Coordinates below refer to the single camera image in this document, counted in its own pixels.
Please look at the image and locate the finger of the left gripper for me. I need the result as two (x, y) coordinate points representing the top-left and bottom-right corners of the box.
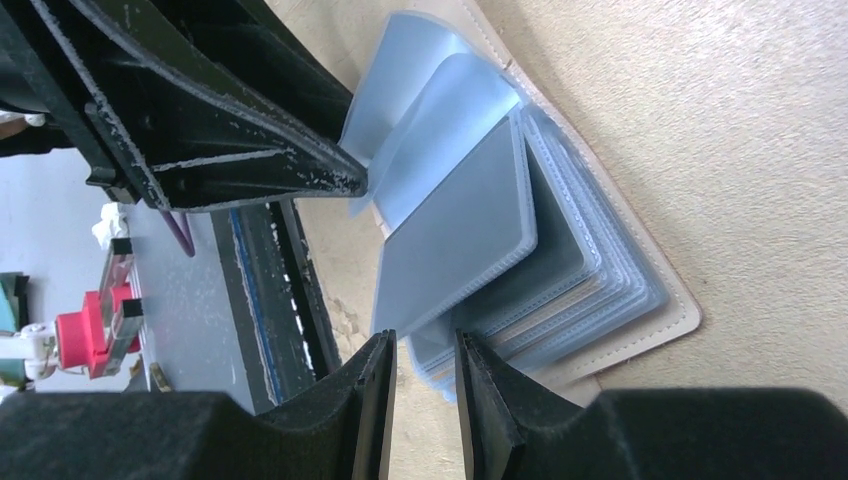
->
(1, 0), (367, 212)

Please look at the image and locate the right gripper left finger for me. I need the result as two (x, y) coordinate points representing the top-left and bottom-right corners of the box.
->
(1, 330), (397, 479)

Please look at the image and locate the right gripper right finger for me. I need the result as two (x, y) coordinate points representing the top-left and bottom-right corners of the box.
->
(455, 332), (847, 479)

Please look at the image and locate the beige card holder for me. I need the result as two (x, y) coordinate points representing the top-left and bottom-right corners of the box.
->
(340, 1), (702, 401)

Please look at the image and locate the red pink background device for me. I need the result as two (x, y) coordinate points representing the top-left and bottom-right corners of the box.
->
(1, 202), (143, 387)

